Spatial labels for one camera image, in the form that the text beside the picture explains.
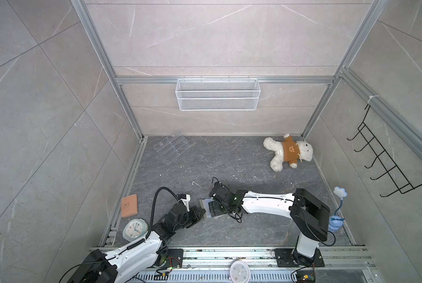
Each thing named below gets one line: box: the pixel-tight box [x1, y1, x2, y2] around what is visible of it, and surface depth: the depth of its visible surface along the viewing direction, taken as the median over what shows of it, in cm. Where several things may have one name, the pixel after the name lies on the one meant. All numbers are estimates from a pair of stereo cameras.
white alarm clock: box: [122, 218, 149, 242], surface depth 81 cm
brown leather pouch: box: [120, 193, 138, 218], surface depth 89 cm
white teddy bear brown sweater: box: [262, 133, 314, 172], surface depth 105 cm
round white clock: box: [229, 260, 251, 283], surface depth 70 cm
